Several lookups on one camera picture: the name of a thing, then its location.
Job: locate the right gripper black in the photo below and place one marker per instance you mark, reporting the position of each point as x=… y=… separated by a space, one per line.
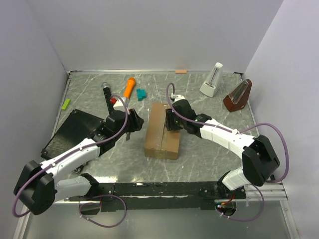
x=170 y=125

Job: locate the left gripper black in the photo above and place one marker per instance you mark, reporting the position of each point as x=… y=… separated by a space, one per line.
x=136 y=121

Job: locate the brown cardboard express box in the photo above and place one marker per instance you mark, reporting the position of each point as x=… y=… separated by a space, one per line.
x=160 y=143

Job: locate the red black utility knife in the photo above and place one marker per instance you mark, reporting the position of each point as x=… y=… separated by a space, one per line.
x=128 y=134

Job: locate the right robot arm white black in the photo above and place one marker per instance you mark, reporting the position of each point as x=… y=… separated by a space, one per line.
x=259 y=160

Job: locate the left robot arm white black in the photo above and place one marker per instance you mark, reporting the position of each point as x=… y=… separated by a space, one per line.
x=42 y=184

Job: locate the teal plastic block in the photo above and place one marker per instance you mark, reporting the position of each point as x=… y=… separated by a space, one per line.
x=141 y=94

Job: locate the black microphone silver head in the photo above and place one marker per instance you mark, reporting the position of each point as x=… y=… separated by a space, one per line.
x=107 y=94

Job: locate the orange tape piece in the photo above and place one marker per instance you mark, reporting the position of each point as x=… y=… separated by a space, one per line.
x=180 y=71

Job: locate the black speaker case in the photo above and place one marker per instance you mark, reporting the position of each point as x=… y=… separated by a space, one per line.
x=75 y=129

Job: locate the white metronome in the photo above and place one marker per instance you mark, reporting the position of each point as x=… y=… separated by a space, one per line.
x=212 y=83

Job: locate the brown wooden metronome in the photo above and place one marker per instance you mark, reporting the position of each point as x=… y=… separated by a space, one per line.
x=238 y=98

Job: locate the green plastic block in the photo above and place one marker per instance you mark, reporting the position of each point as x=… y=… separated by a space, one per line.
x=65 y=104

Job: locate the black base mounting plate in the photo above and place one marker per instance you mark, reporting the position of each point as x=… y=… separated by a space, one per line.
x=170 y=195

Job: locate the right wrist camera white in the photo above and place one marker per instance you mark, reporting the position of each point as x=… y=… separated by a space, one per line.
x=174 y=97

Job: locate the aluminium rail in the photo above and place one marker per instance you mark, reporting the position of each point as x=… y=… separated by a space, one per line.
x=270 y=192

